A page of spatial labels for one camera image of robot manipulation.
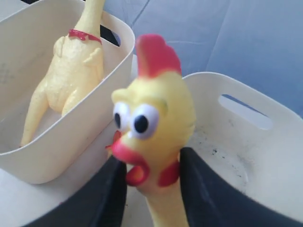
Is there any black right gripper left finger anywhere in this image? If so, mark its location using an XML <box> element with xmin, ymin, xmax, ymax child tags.
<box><xmin>27</xmin><ymin>157</ymin><xmax>127</xmax><ymax>227</ymax></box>

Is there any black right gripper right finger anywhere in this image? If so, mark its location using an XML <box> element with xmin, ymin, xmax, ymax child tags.
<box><xmin>180</xmin><ymin>147</ymin><xmax>303</xmax><ymax>227</ymax></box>

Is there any broken chicken head with tube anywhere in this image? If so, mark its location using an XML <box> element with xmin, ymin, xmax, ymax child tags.
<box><xmin>110</xmin><ymin>34</ymin><xmax>196</xmax><ymax>227</ymax></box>

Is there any whole rubber chicken with collar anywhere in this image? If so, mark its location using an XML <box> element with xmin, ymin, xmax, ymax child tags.
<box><xmin>20</xmin><ymin>0</ymin><xmax>105</xmax><ymax>147</ymax></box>

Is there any cream bin marked O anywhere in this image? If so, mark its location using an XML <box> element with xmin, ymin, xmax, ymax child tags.
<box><xmin>0</xmin><ymin>0</ymin><xmax>135</xmax><ymax>184</ymax></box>

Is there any cream bin marked X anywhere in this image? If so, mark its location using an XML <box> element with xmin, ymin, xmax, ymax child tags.
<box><xmin>184</xmin><ymin>72</ymin><xmax>303</xmax><ymax>227</ymax></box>

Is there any white backdrop curtain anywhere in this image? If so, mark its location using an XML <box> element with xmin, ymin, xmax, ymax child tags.
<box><xmin>104</xmin><ymin>0</ymin><xmax>303</xmax><ymax>115</ymax></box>

